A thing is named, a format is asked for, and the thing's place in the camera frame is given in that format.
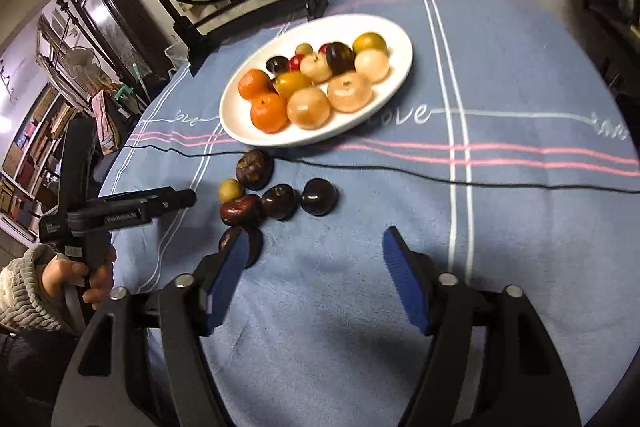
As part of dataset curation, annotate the pale yellow round fruit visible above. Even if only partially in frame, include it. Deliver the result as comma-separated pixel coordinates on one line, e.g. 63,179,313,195
299,54,334,84
354,48,391,84
327,72,373,114
286,87,332,130

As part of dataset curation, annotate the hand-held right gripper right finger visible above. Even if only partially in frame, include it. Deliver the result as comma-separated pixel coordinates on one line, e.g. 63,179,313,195
382,226,583,427

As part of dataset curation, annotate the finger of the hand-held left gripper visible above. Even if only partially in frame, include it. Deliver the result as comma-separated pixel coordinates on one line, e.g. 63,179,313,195
142,189,197,221
100,187,176,204

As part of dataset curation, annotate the person's left hand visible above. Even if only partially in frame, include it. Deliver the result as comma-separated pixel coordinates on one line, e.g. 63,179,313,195
42,248,117,309

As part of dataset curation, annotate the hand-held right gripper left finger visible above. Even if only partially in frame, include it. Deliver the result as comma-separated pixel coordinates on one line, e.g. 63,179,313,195
50,227,251,427

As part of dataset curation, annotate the dark wooden cabinet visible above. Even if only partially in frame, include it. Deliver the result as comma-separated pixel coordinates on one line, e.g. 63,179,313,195
64,0,173,92

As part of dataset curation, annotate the yellow green round fruit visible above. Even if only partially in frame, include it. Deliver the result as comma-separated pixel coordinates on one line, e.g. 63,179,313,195
352,32,387,55
272,71,313,100

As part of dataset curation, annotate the blue striped tablecloth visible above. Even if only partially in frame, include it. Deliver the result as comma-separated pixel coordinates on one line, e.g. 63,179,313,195
97,0,640,427

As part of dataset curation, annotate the shelf with boxes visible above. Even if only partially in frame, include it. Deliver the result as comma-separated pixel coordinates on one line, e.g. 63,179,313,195
0,82,76,238

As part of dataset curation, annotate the orange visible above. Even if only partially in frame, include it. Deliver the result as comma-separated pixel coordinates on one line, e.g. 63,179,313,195
250,92,291,134
238,69,273,102

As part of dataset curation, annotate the black computer desk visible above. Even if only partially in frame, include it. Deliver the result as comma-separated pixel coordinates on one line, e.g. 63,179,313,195
565,0,640,108

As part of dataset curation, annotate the dark red round fruit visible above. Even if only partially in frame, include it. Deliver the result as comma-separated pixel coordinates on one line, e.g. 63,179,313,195
220,194,265,228

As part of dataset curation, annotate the person's left forearm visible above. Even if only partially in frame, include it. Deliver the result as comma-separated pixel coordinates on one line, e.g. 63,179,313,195
0,244,76,334

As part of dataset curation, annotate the person's dark clothing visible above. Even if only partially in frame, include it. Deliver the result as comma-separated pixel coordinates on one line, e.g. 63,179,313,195
0,329,81,427

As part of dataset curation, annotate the clear plastic container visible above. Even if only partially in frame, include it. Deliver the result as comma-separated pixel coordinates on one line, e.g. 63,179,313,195
165,42,193,70

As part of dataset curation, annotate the pink cloth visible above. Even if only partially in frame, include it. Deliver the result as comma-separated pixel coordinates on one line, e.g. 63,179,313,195
91,89,118,152

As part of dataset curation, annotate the white electric fan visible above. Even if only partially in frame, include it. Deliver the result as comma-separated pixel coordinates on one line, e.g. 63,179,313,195
65,46,103,78

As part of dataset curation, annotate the white oval plate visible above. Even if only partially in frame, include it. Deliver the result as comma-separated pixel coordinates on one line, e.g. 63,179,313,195
218,13,414,148

